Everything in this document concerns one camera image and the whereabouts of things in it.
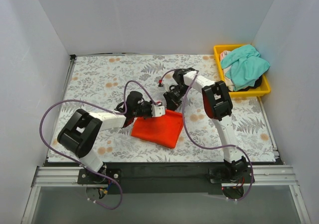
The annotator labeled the orange t-shirt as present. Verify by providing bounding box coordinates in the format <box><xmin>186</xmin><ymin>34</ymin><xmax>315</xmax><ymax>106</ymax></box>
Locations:
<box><xmin>131</xmin><ymin>110</ymin><xmax>183</xmax><ymax>149</ymax></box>

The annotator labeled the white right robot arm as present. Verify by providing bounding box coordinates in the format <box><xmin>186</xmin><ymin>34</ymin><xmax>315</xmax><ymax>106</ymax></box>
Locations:
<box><xmin>163</xmin><ymin>68</ymin><xmax>250</xmax><ymax>183</ymax></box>

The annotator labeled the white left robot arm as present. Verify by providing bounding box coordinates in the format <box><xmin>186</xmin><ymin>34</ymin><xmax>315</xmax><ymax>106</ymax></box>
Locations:
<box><xmin>57</xmin><ymin>91</ymin><xmax>162</xmax><ymax>184</ymax></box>

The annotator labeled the floral patterned table mat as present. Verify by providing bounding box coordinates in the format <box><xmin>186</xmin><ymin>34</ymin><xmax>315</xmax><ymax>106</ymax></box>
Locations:
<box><xmin>55</xmin><ymin>55</ymin><xmax>275</xmax><ymax>162</ymax></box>

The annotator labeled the white cream garment in bin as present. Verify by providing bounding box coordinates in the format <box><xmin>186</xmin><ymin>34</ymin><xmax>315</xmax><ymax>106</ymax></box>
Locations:
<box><xmin>220</xmin><ymin>50</ymin><xmax>231</xmax><ymax>61</ymax></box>

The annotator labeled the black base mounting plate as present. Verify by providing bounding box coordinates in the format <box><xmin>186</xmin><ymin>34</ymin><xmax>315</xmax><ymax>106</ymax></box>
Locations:
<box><xmin>77</xmin><ymin>162</ymin><xmax>254</xmax><ymax>195</ymax></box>

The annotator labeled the teal t-shirt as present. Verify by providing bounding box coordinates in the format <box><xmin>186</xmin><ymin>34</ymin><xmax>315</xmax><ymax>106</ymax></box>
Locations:
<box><xmin>220</xmin><ymin>44</ymin><xmax>270</xmax><ymax>92</ymax></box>

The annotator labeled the black garment in bin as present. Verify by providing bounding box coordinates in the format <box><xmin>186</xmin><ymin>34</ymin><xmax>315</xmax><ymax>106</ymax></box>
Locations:
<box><xmin>242</xmin><ymin>76</ymin><xmax>262</xmax><ymax>91</ymax></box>

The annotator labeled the yellow plastic bin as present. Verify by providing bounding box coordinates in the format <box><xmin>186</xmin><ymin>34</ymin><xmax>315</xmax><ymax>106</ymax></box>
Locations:
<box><xmin>213</xmin><ymin>44</ymin><xmax>271</xmax><ymax>98</ymax></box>

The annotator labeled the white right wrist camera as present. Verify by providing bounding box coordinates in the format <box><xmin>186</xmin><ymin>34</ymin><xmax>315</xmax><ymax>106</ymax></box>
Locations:
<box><xmin>158</xmin><ymin>80</ymin><xmax>164</xmax><ymax>87</ymax></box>

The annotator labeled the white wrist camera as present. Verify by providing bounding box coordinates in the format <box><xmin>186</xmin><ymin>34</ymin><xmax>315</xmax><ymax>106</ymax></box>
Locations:
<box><xmin>151</xmin><ymin>104</ymin><xmax>165</xmax><ymax>117</ymax></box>
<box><xmin>158</xmin><ymin>80</ymin><xmax>164</xmax><ymax>87</ymax></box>

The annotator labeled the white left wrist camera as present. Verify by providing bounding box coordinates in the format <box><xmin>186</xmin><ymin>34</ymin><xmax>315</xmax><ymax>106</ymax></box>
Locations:
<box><xmin>151</xmin><ymin>104</ymin><xmax>165</xmax><ymax>117</ymax></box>

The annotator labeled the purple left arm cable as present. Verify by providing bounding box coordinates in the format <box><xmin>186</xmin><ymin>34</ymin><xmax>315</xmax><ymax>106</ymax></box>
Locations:
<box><xmin>39</xmin><ymin>80</ymin><xmax>162</xmax><ymax>210</ymax></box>

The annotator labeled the aluminium table edge rail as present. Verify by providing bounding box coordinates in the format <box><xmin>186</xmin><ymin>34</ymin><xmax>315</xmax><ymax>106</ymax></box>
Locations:
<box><xmin>22</xmin><ymin>163</ymin><xmax>311</xmax><ymax>224</ymax></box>

